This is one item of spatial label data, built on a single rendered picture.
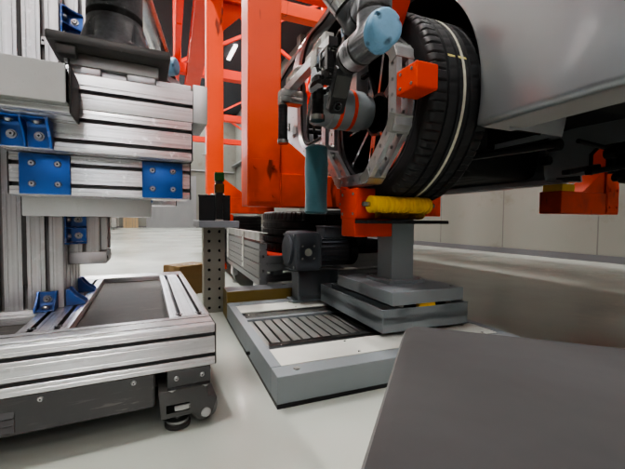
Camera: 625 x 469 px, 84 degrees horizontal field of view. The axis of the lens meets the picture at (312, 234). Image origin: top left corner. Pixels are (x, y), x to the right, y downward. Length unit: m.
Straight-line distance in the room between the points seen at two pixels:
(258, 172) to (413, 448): 1.53
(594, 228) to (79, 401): 5.10
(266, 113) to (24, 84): 1.12
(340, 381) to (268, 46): 1.48
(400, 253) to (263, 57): 1.10
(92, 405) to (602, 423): 0.78
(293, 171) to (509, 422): 1.58
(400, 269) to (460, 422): 1.14
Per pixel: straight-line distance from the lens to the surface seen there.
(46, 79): 0.81
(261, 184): 1.67
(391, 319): 1.19
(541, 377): 0.33
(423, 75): 1.07
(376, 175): 1.19
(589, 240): 5.29
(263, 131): 1.72
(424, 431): 0.23
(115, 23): 0.98
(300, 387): 0.94
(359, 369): 0.99
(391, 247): 1.33
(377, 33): 0.81
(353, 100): 1.28
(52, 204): 1.03
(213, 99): 3.76
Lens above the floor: 0.45
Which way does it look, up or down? 2 degrees down
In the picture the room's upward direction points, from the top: straight up
